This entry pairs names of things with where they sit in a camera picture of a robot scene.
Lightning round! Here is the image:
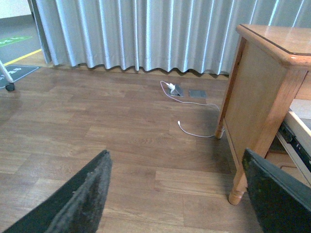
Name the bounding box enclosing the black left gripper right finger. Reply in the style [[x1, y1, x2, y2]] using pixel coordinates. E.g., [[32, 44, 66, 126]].
[[242, 148, 311, 233]]

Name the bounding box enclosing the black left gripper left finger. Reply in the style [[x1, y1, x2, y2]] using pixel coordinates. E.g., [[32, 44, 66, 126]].
[[6, 150, 112, 233]]

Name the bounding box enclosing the wooden top drawer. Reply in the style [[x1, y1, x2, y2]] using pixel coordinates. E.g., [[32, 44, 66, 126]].
[[277, 99, 311, 186]]

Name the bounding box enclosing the white cart leg with caster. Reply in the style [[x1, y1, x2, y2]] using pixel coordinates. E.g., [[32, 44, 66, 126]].
[[0, 61, 15, 92]]

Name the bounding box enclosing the wooden nightstand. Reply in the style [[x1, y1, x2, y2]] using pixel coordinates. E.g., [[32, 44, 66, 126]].
[[215, 24, 311, 205]]

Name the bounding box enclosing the closed grey floor outlet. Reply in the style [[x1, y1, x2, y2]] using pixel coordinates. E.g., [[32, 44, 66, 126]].
[[189, 90, 207, 99]]

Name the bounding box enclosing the open grey floor outlet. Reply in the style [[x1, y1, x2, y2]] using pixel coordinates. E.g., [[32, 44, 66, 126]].
[[168, 84, 184, 97]]

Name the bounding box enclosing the white charger plug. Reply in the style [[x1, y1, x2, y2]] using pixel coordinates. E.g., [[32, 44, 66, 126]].
[[167, 83, 175, 90]]

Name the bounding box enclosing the grey pleated curtain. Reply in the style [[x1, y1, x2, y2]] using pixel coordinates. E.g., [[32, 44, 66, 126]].
[[32, 0, 311, 74]]

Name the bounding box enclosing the white charging cable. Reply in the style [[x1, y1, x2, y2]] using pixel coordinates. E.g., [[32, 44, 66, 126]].
[[159, 81, 222, 138]]

